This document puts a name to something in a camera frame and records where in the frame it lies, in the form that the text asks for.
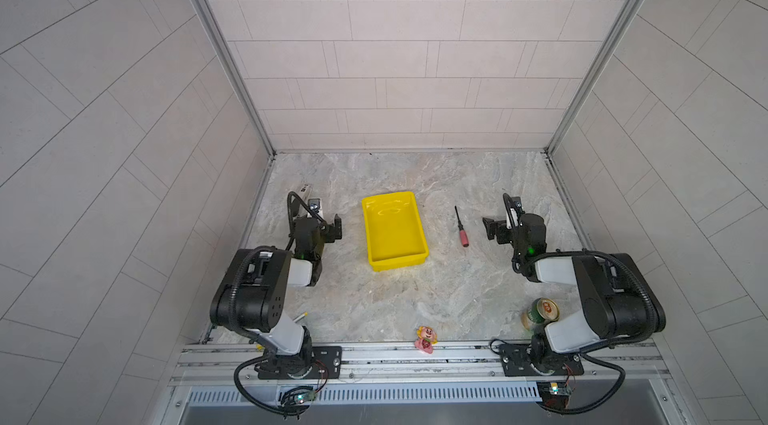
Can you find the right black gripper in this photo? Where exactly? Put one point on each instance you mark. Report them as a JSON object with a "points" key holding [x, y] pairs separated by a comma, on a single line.
{"points": [[496, 229]]}

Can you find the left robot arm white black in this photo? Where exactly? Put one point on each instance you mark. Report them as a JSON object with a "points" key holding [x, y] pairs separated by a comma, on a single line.
{"points": [[252, 296]]}

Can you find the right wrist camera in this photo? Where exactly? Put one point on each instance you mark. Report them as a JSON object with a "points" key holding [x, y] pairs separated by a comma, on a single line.
{"points": [[515, 203]]}

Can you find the small yellow tipped pen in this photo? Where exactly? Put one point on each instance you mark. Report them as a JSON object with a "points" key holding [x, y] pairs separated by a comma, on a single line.
{"points": [[301, 318]]}

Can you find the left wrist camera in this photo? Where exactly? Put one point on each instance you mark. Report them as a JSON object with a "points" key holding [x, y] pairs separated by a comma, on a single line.
{"points": [[313, 203]]}

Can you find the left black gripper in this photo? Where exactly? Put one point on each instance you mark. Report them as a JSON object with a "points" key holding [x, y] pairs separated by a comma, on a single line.
{"points": [[330, 230]]}

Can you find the aluminium rail frame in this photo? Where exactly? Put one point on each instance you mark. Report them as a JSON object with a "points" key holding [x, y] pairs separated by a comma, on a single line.
{"points": [[466, 372]]}

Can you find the right green circuit board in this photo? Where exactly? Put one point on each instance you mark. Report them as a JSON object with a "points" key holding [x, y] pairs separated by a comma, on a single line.
{"points": [[555, 395]]}

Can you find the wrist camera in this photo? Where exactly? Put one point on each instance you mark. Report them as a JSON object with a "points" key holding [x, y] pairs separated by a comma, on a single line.
{"points": [[515, 203], [313, 203]]}

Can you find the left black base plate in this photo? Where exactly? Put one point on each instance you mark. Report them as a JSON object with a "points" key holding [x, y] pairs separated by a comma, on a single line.
{"points": [[320, 363]]}

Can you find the red handled screwdriver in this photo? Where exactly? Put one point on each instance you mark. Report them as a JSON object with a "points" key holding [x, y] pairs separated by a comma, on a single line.
{"points": [[461, 231]]}

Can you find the green circuit board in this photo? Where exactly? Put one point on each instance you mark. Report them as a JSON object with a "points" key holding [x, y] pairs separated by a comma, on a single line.
{"points": [[555, 395], [298, 399]]}

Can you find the green drink can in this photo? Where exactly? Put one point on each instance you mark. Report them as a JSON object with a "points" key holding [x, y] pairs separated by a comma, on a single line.
{"points": [[541, 312]]}

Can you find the pink toy figure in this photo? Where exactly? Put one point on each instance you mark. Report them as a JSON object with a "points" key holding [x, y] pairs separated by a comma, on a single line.
{"points": [[426, 339]]}

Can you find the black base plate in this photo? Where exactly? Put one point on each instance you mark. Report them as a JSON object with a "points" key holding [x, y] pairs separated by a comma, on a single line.
{"points": [[320, 363], [535, 360]]}

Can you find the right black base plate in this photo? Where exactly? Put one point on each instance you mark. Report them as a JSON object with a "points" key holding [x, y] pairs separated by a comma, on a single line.
{"points": [[535, 360]]}

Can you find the left green circuit board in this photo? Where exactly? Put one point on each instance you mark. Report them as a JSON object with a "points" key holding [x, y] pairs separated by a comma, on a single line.
{"points": [[298, 399]]}

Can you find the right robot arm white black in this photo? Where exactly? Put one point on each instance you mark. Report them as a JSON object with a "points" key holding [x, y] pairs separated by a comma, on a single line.
{"points": [[617, 306]]}

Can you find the yellow plastic bin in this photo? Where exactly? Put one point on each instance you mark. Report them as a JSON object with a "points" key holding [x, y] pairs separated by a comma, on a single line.
{"points": [[394, 232]]}

